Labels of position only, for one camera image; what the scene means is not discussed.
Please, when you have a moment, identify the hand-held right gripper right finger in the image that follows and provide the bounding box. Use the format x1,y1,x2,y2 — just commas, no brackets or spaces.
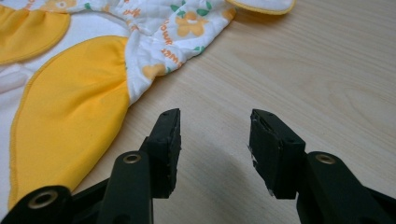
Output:
247,108,307,201

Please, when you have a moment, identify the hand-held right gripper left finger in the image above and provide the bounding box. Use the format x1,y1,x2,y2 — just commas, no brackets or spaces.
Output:
138,107,182,200

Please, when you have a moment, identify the yellow white floral baby garment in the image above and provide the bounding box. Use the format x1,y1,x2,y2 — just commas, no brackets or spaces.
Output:
0,0,297,212

